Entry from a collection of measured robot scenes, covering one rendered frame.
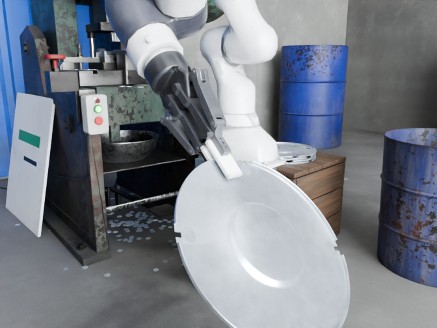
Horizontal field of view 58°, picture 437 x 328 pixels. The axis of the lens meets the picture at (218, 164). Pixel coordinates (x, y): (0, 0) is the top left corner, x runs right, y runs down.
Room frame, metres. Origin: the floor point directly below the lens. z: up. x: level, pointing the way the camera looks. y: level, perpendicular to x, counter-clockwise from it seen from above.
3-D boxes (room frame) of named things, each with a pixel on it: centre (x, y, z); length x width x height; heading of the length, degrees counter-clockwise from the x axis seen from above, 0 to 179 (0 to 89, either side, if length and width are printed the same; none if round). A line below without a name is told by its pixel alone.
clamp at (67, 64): (1.69, 0.58, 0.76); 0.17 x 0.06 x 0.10; 128
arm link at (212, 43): (1.21, -0.03, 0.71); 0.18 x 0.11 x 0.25; 45
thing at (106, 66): (1.80, 0.45, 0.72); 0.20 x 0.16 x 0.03; 128
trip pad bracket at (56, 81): (1.42, 0.55, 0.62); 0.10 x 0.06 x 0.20; 128
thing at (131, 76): (1.65, 0.33, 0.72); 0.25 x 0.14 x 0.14; 38
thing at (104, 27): (1.80, 0.45, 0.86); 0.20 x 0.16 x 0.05; 128
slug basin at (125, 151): (1.79, 0.44, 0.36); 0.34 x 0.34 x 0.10
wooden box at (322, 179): (1.64, -0.26, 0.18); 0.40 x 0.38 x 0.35; 45
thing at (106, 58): (1.79, 0.44, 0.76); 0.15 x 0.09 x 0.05; 128
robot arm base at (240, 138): (1.16, -0.08, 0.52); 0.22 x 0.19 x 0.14; 48
